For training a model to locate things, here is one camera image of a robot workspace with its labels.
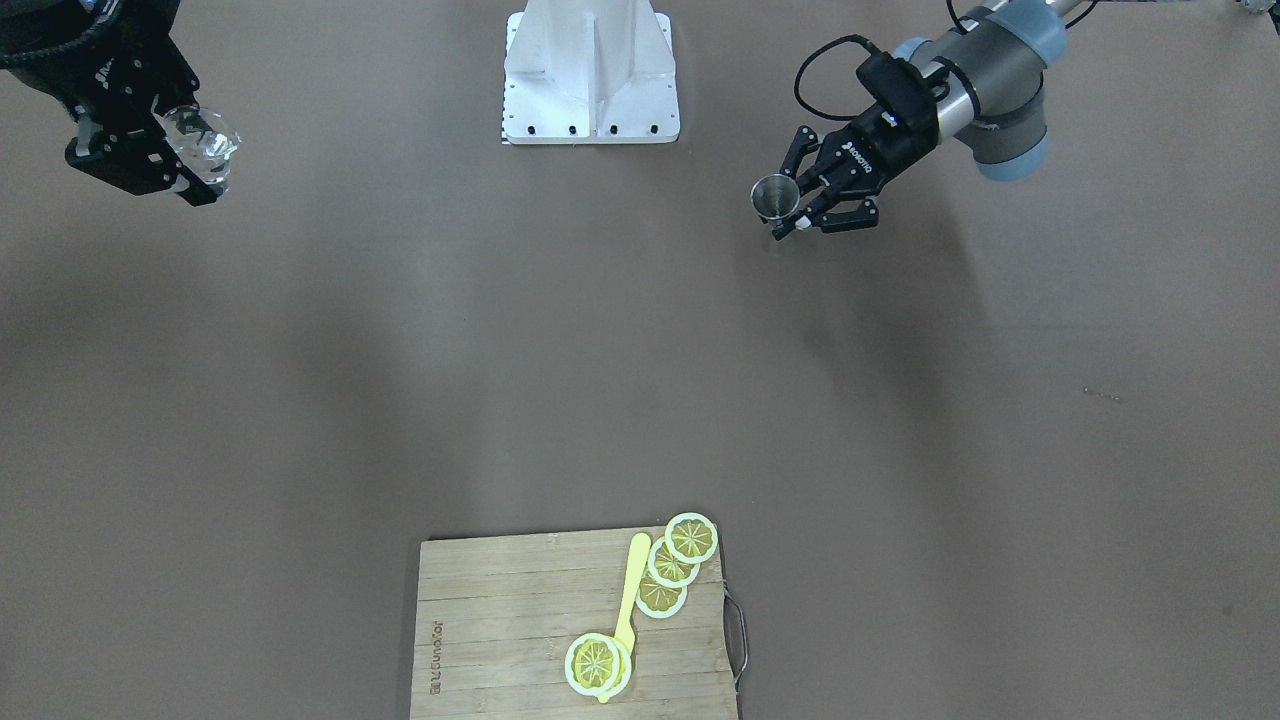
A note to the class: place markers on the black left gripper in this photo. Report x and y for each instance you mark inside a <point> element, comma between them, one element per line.
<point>888,147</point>

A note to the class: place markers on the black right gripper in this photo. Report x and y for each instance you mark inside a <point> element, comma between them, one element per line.
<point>122,82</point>

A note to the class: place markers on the steel jigger measuring cup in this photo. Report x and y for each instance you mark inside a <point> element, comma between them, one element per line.
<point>775,199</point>

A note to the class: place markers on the clear glass beaker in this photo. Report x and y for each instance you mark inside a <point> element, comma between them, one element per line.
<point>204,140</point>

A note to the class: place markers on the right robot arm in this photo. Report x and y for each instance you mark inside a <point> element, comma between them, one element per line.
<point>16,26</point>

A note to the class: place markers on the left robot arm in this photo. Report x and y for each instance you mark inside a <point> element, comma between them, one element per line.
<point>980,83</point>

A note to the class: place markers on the lemon slice outer end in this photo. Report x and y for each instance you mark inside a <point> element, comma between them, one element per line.
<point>692,537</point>

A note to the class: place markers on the lemon slice middle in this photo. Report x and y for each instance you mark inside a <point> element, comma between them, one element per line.
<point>667,570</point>

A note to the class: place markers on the lemon slice inner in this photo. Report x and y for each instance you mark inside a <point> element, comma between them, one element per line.
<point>658,601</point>

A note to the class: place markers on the lemon slice on knife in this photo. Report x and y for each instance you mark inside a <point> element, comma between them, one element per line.
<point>597,666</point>

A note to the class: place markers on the wooden cutting board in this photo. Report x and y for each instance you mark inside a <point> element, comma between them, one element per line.
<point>496,616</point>

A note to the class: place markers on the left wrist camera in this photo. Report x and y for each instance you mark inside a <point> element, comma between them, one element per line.
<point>901,91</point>

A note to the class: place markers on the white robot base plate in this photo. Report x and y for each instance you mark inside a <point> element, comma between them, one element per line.
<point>579,72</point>

